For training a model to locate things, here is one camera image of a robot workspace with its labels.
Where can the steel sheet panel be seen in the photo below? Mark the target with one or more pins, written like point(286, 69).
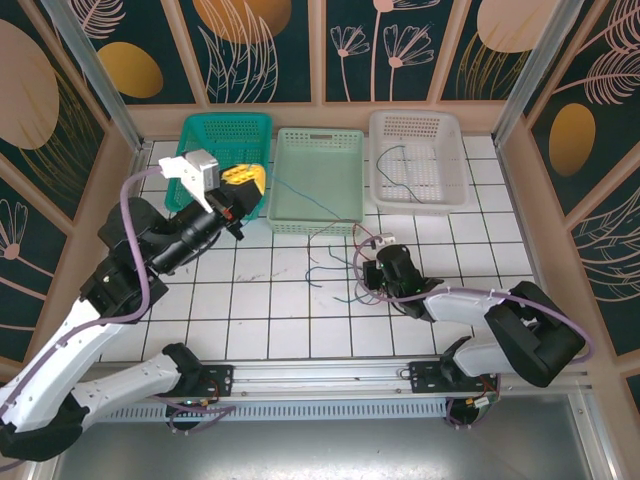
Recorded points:
point(320, 450)

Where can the red black power lead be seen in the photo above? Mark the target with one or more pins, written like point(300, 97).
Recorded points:
point(472, 401)
point(202, 401)

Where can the white plastic basket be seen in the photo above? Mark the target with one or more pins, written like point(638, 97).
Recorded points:
point(440, 165)

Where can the aluminium frame post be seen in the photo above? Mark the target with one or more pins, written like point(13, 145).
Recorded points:
point(100, 85)
point(540, 70)

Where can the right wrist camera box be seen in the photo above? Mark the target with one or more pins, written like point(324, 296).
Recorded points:
point(385, 240)

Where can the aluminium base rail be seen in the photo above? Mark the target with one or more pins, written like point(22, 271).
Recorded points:
point(320, 372)

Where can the light green plastic basket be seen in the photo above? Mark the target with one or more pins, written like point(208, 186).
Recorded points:
point(315, 165)

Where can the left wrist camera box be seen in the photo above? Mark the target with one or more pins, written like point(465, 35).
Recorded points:
point(195, 170)

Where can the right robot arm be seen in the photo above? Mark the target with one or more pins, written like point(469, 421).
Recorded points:
point(465, 305)

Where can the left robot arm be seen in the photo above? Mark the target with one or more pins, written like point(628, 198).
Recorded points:
point(50, 360)

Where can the teal plastic basket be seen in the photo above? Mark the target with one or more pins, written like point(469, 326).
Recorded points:
point(235, 130)

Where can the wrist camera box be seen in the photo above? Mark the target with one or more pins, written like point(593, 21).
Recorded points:
point(195, 170)
point(385, 240)

